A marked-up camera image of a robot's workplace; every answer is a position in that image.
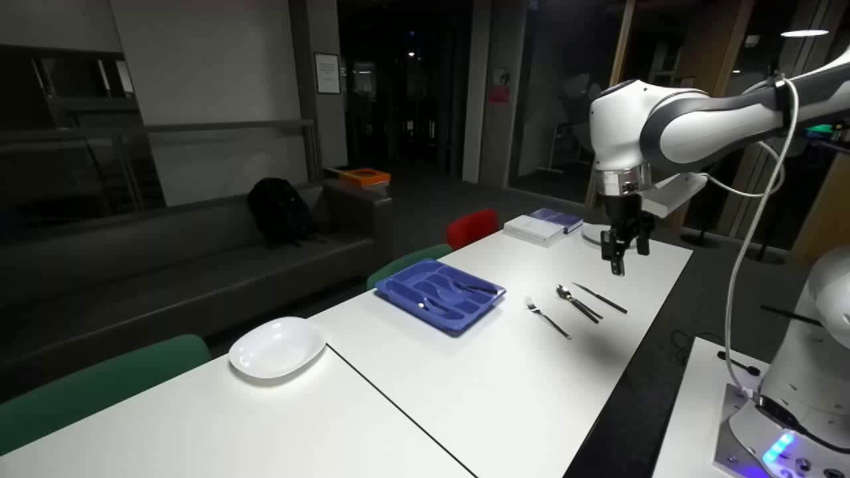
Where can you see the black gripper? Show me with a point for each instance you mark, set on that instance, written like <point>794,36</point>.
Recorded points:
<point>627,215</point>

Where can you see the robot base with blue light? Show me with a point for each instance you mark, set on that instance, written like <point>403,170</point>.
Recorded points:
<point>778,443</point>

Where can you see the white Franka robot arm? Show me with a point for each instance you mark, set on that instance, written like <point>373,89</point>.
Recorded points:
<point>685,123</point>

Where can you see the blue plastic cutlery rack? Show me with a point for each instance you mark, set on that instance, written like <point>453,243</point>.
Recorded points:
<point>438,295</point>

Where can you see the black knife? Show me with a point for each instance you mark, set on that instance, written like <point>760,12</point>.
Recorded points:
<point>600,298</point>

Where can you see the white box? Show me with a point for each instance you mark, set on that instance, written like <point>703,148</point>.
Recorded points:
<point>533,229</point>

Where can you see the red chair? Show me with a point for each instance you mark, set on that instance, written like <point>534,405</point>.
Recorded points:
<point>470,227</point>

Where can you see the bin with orange lid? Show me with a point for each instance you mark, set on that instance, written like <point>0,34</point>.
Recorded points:
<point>363,178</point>

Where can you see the ceiling light strip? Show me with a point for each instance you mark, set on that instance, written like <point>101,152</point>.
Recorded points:
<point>804,34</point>

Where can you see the black backpack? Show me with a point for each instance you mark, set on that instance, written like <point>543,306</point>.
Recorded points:
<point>279,212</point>

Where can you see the white round bowl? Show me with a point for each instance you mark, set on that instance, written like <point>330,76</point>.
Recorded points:
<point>276,348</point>

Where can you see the grey sofa bench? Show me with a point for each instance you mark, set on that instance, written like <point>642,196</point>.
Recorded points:
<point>133,266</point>

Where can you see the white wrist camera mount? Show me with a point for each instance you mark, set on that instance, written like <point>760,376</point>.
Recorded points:
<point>678,189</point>

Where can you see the red wall sign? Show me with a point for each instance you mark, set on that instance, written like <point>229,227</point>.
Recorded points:
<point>498,89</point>

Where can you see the framed wall notice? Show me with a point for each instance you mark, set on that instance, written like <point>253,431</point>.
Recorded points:
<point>328,73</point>

